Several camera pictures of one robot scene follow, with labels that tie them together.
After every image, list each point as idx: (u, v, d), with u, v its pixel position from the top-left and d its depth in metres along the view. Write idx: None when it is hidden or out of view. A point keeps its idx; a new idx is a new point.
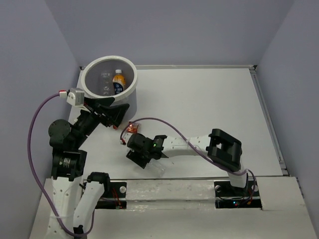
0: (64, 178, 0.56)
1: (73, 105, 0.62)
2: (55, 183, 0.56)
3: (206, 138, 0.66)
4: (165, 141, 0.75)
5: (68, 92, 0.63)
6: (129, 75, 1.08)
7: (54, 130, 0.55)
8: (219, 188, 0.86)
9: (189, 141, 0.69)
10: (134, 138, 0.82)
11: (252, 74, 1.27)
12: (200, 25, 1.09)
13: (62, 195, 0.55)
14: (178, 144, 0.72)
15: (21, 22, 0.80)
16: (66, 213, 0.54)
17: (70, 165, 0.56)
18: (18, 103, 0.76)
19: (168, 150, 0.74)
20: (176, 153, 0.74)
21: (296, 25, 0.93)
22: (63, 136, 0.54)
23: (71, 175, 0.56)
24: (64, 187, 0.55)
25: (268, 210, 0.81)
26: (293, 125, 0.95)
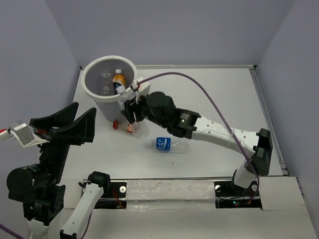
0: (38, 222, 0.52)
1: (26, 145, 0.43)
2: (31, 223, 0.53)
3: (252, 136, 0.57)
4: (199, 121, 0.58)
5: (9, 131, 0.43)
6: (129, 75, 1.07)
7: (15, 181, 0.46)
8: (219, 188, 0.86)
9: (233, 134, 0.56)
10: (165, 101, 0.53)
11: (252, 74, 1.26)
12: (201, 24, 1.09)
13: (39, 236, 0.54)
14: (216, 130, 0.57)
15: (20, 22, 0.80)
16: None
17: (41, 211, 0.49)
18: (17, 103, 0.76)
19: (202, 132, 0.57)
20: (205, 138, 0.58)
21: (296, 26, 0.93)
22: (24, 191, 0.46)
23: (44, 221, 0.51)
24: (39, 230, 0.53)
25: (268, 210, 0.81)
26: (293, 125, 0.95)
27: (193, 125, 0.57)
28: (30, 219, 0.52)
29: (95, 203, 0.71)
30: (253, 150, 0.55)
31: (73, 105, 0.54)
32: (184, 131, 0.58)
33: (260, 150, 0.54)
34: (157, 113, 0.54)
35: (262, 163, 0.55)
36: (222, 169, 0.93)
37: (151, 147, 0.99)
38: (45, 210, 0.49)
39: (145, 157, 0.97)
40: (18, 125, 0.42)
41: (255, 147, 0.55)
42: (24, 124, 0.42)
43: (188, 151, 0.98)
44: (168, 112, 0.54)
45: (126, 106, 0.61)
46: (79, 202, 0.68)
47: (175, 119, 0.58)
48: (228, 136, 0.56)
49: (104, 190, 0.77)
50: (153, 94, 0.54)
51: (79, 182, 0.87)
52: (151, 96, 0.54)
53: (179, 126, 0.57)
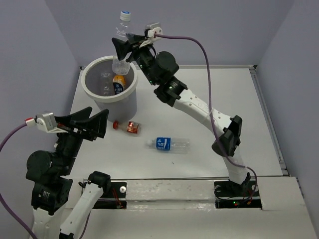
0: (44, 210, 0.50)
1: (48, 131, 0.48)
2: (36, 213, 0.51)
3: (227, 120, 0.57)
4: (185, 93, 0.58)
5: (37, 117, 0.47)
6: (129, 74, 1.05)
7: (35, 161, 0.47)
8: (219, 188, 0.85)
9: (210, 113, 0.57)
10: (174, 67, 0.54)
11: (252, 74, 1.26)
12: (201, 25, 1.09)
13: (42, 225, 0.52)
14: (196, 105, 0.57)
15: (21, 22, 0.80)
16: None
17: (48, 200, 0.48)
18: (18, 103, 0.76)
19: (182, 102, 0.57)
20: (184, 109, 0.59)
21: (296, 26, 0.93)
22: (41, 172, 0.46)
23: (50, 210, 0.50)
24: (43, 220, 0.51)
25: (268, 210, 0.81)
26: (293, 125, 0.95)
27: (177, 94, 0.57)
28: (36, 208, 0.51)
29: (94, 204, 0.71)
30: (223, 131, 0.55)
31: (89, 108, 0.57)
32: (168, 97, 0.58)
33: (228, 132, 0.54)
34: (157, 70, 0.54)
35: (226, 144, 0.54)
36: (222, 169, 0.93)
37: (151, 147, 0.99)
38: (53, 197, 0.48)
39: (145, 157, 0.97)
40: (46, 112, 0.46)
41: (225, 130, 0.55)
42: (52, 112, 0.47)
43: (188, 151, 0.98)
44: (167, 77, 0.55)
45: (130, 43, 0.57)
46: (77, 201, 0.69)
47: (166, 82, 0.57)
48: (204, 112, 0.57)
49: (103, 191, 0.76)
50: (165, 55, 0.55)
51: (79, 182, 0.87)
52: (162, 55, 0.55)
53: (166, 90, 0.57)
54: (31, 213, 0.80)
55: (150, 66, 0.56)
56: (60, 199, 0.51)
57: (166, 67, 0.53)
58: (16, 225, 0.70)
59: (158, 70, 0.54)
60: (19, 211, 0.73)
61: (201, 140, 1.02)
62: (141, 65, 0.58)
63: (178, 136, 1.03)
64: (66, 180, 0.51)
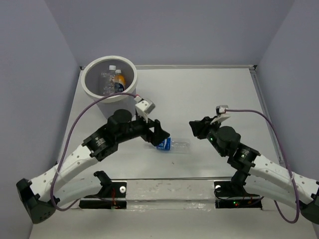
0: (88, 150, 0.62)
1: (142, 110, 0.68)
2: (79, 148, 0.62)
3: (313, 184, 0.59)
4: (258, 159, 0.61)
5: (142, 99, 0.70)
6: (129, 74, 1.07)
7: (120, 116, 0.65)
8: (219, 188, 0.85)
9: (292, 179, 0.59)
10: (233, 138, 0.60)
11: (252, 74, 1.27)
12: (201, 25, 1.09)
13: (74, 160, 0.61)
14: (273, 171, 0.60)
15: (21, 24, 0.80)
16: (63, 176, 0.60)
17: (98, 146, 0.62)
18: (18, 104, 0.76)
19: (259, 170, 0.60)
20: (260, 175, 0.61)
21: (297, 27, 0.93)
22: (118, 122, 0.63)
23: (93, 153, 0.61)
24: (80, 156, 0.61)
25: (267, 210, 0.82)
26: (292, 125, 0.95)
27: (251, 161, 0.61)
28: (84, 145, 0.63)
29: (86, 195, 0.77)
30: (311, 197, 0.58)
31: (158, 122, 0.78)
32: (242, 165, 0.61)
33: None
34: (223, 143, 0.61)
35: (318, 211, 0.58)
36: (221, 169, 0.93)
37: (151, 147, 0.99)
38: (105, 146, 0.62)
39: (145, 157, 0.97)
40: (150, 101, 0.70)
41: (313, 195, 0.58)
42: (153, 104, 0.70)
43: (188, 151, 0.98)
44: (234, 146, 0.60)
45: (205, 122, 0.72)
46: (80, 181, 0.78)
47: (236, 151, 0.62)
48: (285, 179, 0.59)
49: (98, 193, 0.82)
50: (224, 129, 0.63)
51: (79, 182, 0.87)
52: (224, 129, 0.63)
53: (239, 158, 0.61)
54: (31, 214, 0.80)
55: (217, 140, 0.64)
56: (103, 153, 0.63)
57: (228, 138, 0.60)
58: (16, 225, 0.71)
59: (223, 142, 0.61)
60: (20, 211, 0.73)
61: (201, 140, 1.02)
62: (212, 138, 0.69)
63: (178, 136, 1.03)
64: (115, 145, 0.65)
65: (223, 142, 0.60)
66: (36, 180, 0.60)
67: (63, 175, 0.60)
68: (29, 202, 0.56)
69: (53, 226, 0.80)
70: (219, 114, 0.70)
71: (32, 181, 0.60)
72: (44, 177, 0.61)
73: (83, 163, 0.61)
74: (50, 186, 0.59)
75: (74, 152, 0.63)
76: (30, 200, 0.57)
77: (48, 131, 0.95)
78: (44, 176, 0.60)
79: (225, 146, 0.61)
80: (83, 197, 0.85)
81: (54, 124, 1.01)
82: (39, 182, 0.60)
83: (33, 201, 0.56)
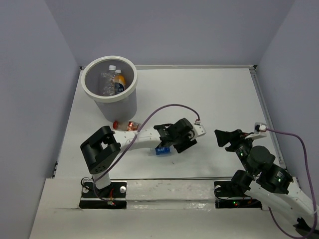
0: (159, 134, 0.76)
1: (198, 133, 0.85)
2: (151, 129, 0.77)
3: None
4: (291, 186, 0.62)
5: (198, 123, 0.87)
6: (129, 74, 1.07)
7: (188, 121, 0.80)
8: (219, 188, 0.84)
9: (315, 212, 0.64)
10: (269, 160, 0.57)
11: (252, 74, 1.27)
12: (200, 26, 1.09)
13: (147, 133, 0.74)
14: (301, 199, 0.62)
15: (20, 24, 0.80)
16: (139, 140, 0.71)
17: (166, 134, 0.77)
18: (17, 104, 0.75)
19: (289, 196, 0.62)
20: (286, 199, 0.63)
21: (296, 27, 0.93)
22: (186, 126, 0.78)
23: (161, 137, 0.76)
24: (152, 135, 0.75)
25: (268, 210, 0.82)
26: (293, 125, 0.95)
27: (285, 188, 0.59)
28: (155, 129, 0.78)
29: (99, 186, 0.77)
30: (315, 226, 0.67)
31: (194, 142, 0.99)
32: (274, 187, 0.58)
33: None
34: (254, 164, 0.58)
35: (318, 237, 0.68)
36: (221, 169, 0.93)
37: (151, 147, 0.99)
38: (168, 137, 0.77)
39: (145, 157, 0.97)
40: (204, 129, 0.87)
41: None
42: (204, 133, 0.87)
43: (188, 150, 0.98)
44: (266, 168, 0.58)
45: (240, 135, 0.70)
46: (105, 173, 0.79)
47: (269, 173, 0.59)
48: (309, 210, 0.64)
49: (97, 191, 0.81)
50: (257, 149, 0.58)
51: (80, 180, 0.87)
52: (256, 148, 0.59)
53: (272, 180, 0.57)
54: (31, 214, 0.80)
55: (247, 158, 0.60)
56: (163, 142, 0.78)
57: (262, 160, 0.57)
58: (16, 225, 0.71)
59: (254, 163, 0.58)
60: (19, 211, 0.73)
61: (201, 139, 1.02)
62: (242, 153, 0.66)
63: None
64: (173, 141, 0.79)
65: (257, 163, 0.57)
66: (118, 132, 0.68)
67: (140, 139, 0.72)
68: (112, 146, 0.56)
69: (53, 225, 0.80)
70: (257, 131, 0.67)
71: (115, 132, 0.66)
72: (124, 133, 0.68)
73: (152, 142, 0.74)
74: (129, 143, 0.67)
75: (147, 129, 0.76)
76: (112, 145, 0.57)
77: (47, 131, 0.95)
78: (125, 133, 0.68)
79: (256, 167, 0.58)
80: (83, 197, 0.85)
81: (54, 124, 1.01)
82: (121, 134, 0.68)
83: (115, 147, 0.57)
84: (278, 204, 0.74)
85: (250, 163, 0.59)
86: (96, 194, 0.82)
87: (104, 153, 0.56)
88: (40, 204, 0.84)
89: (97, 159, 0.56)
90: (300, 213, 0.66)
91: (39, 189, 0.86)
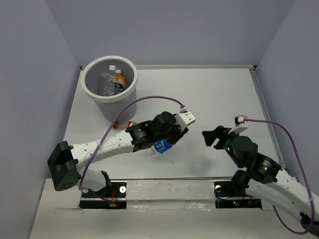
0: (130, 138, 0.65)
1: (184, 123, 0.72)
2: (121, 133, 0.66)
3: None
4: (281, 175, 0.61)
5: (185, 111, 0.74)
6: (129, 74, 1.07)
7: (168, 117, 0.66)
8: (219, 188, 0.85)
9: (311, 200, 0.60)
10: (250, 148, 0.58)
11: (252, 74, 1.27)
12: (200, 26, 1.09)
13: (115, 139, 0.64)
14: (294, 188, 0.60)
15: (20, 24, 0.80)
16: (104, 150, 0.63)
17: (139, 137, 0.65)
18: (17, 104, 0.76)
19: (280, 185, 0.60)
20: (279, 190, 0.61)
21: (296, 27, 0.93)
22: (163, 123, 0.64)
23: (133, 142, 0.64)
24: (122, 139, 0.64)
25: (268, 210, 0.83)
26: (293, 125, 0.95)
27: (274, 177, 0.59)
28: (127, 131, 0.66)
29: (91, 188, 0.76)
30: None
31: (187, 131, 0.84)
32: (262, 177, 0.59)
33: None
34: (239, 153, 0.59)
35: None
36: (221, 169, 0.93)
37: None
38: (143, 140, 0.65)
39: (145, 156, 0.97)
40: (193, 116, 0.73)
41: None
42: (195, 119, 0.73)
43: (188, 150, 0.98)
44: (251, 157, 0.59)
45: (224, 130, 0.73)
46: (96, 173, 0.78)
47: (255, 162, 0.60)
48: (304, 199, 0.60)
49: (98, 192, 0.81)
50: (239, 139, 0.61)
51: None
52: (238, 139, 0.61)
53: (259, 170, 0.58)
54: (31, 214, 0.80)
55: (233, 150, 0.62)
56: (140, 145, 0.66)
57: (245, 148, 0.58)
58: (16, 225, 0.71)
59: (239, 153, 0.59)
60: (19, 211, 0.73)
61: (201, 139, 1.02)
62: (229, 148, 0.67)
63: None
64: (152, 142, 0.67)
65: (240, 152, 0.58)
66: (77, 146, 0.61)
67: (105, 148, 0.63)
68: (68, 164, 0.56)
69: (53, 226, 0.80)
70: (237, 124, 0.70)
71: (73, 146, 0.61)
72: (85, 146, 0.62)
73: (122, 148, 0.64)
74: (90, 157, 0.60)
75: (116, 134, 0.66)
76: (69, 163, 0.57)
77: (48, 131, 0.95)
78: (85, 145, 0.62)
79: (241, 156, 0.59)
80: (83, 197, 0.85)
81: (54, 124, 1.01)
82: (80, 149, 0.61)
83: (72, 165, 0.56)
84: (280, 200, 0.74)
85: (236, 154, 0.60)
86: (97, 195, 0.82)
87: (61, 172, 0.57)
88: (40, 205, 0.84)
89: (58, 179, 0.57)
90: (301, 207, 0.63)
91: (39, 189, 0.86)
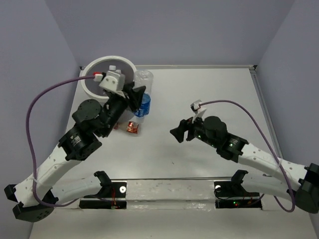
0: (65, 152, 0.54)
1: (113, 91, 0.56)
2: (54, 151, 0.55)
3: (301, 170, 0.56)
4: (247, 147, 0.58)
5: (104, 75, 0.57)
6: (129, 74, 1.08)
7: (89, 110, 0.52)
8: (219, 188, 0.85)
9: (280, 165, 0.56)
10: (218, 126, 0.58)
11: (252, 74, 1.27)
12: (200, 26, 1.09)
13: (51, 164, 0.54)
14: (262, 159, 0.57)
15: (20, 25, 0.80)
16: (42, 182, 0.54)
17: (73, 147, 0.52)
18: (17, 105, 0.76)
19: (246, 157, 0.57)
20: (249, 164, 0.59)
21: (297, 27, 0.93)
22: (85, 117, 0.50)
23: (67, 157, 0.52)
24: (57, 159, 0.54)
25: (267, 210, 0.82)
26: (293, 125, 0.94)
27: (239, 150, 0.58)
28: (60, 147, 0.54)
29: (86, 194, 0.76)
30: (299, 182, 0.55)
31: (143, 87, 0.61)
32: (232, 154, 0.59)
33: (307, 184, 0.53)
34: (209, 133, 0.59)
35: (308, 198, 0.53)
36: (221, 169, 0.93)
37: (151, 147, 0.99)
38: (77, 149, 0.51)
39: (145, 157, 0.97)
40: (116, 73, 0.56)
41: (301, 180, 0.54)
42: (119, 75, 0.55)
43: (188, 151, 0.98)
44: (220, 135, 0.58)
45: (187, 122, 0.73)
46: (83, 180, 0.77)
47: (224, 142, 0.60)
48: (272, 165, 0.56)
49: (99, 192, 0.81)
50: (207, 119, 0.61)
51: None
52: (207, 118, 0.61)
53: (228, 147, 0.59)
54: None
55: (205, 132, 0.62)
56: (80, 154, 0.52)
57: (214, 126, 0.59)
58: (16, 225, 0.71)
59: (210, 132, 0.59)
60: None
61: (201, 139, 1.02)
62: (200, 135, 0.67)
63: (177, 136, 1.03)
64: (92, 143, 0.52)
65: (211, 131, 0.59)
66: (19, 185, 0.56)
67: (43, 179, 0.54)
68: (14, 210, 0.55)
69: (53, 226, 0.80)
70: (195, 111, 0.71)
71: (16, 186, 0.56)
72: (26, 182, 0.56)
73: (61, 169, 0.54)
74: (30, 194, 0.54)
75: (51, 154, 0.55)
76: (15, 208, 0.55)
77: (47, 131, 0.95)
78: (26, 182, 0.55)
79: (211, 135, 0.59)
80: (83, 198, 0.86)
81: (54, 124, 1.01)
82: (22, 187, 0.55)
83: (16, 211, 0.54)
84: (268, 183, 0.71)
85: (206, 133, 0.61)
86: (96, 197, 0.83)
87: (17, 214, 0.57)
88: None
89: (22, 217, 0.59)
90: (274, 176, 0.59)
91: None
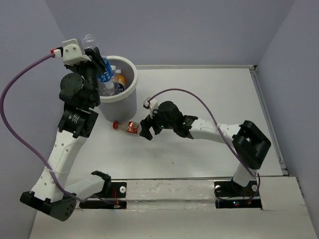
0: (69, 133, 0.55)
1: (79, 57, 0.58)
2: (58, 136, 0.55)
3: (236, 128, 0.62)
4: (195, 122, 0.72)
5: (62, 49, 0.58)
6: (129, 75, 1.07)
7: (73, 83, 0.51)
8: (219, 188, 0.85)
9: (218, 127, 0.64)
10: (169, 108, 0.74)
11: (252, 74, 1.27)
12: (199, 26, 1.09)
13: (62, 150, 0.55)
14: (206, 127, 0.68)
15: (19, 25, 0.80)
16: (60, 169, 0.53)
17: (75, 124, 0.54)
18: (16, 105, 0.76)
19: (195, 129, 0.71)
20: (200, 135, 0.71)
21: (296, 27, 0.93)
22: (74, 92, 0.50)
23: (74, 135, 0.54)
24: (64, 142, 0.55)
25: (268, 210, 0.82)
26: (293, 125, 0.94)
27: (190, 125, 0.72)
28: (61, 130, 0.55)
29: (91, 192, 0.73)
30: (232, 138, 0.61)
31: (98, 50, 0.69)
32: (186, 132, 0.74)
33: (240, 138, 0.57)
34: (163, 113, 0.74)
35: (243, 151, 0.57)
36: (221, 169, 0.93)
37: (151, 147, 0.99)
38: (79, 125, 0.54)
39: (145, 157, 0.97)
40: (69, 41, 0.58)
41: (234, 135, 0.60)
42: (74, 40, 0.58)
43: (188, 151, 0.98)
44: (172, 114, 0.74)
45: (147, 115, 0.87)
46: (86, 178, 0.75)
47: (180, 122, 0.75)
48: (213, 129, 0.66)
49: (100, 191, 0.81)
50: (162, 104, 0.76)
51: None
52: (162, 103, 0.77)
53: (182, 126, 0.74)
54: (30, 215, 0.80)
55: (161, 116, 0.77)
56: (84, 129, 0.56)
57: (166, 108, 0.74)
58: (15, 225, 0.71)
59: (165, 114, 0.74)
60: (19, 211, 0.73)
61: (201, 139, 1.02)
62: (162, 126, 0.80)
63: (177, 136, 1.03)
64: (90, 115, 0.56)
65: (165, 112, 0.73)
66: (37, 187, 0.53)
67: (60, 166, 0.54)
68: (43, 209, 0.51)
69: (53, 226, 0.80)
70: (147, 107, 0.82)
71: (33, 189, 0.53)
72: (42, 180, 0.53)
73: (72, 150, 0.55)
74: (55, 184, 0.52)
75: (56, 143, 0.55)
76: (43, 208, 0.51)
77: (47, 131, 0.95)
78: (42, 179, 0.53)
79: (165, 115, 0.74)
80: None
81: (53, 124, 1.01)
82: (41, 186, 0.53)
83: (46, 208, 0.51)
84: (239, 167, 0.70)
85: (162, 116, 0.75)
86: (97, 197, 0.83)
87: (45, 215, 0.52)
88: None
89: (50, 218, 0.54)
90: (219, 140, 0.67)
91: None
